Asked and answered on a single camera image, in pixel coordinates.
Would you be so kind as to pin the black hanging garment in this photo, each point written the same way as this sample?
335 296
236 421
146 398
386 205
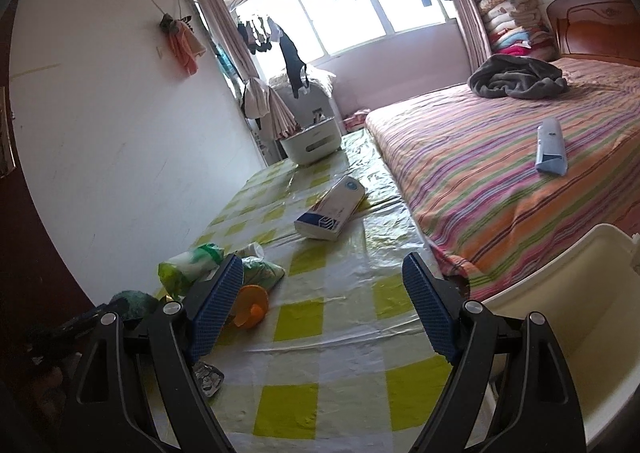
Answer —
290 58

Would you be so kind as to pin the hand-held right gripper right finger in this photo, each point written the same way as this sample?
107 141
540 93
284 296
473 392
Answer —
430 308

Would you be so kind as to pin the white plastic basket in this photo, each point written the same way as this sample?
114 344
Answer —
312 143

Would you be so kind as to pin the green white plastic bag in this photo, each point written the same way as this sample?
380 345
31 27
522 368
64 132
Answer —
187 268

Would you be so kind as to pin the grey crumpled blanket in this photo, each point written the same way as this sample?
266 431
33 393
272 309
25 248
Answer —
515 75

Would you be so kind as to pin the wooden headboard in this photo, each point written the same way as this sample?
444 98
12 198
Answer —
595 18

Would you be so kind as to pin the window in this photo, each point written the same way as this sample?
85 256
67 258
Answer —
350 18

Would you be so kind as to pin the pink cloth on floor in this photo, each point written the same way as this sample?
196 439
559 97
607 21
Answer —
357 119

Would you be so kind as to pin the teal hanging bag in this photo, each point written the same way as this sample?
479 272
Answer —
225 65

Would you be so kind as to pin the white hanging garment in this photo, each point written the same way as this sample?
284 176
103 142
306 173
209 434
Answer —
257 100

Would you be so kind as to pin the silver blister pack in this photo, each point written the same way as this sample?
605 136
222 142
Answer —
209 378

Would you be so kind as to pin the green white snack packet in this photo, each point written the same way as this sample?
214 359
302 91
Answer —
265 273

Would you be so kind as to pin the small white bottle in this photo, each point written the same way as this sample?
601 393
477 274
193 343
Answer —
250 249

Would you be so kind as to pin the white washing machine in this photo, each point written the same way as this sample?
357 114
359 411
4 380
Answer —
320 103

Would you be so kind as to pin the bed with striped sheet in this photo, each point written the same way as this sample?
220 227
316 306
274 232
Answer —
475 173

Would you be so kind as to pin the orange cloth on wall hook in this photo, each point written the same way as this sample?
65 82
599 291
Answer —
185 45

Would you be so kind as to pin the stack of folded quilts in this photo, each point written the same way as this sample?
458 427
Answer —
510 18

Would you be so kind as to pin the light blue white case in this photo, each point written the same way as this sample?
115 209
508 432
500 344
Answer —
550 143

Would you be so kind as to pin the pink curtain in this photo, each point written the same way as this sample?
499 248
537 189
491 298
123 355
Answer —
220 13
472 33

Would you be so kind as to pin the orange plastic lid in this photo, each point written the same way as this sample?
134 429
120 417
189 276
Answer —
250 305

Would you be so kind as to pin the dark green fuzzy cloth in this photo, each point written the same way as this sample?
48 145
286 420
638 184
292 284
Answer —
135 303

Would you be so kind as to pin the yellow checked plastic tablecloth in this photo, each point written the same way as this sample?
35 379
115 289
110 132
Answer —
325 343

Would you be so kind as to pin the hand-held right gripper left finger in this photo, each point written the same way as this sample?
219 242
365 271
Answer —
215 308

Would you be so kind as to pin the white and blue carton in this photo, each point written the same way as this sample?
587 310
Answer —
330 208

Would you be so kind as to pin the cluster of hanging socks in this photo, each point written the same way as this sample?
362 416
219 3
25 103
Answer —
255 35

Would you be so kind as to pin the white plastic bin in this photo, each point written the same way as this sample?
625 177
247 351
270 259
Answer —
590 323

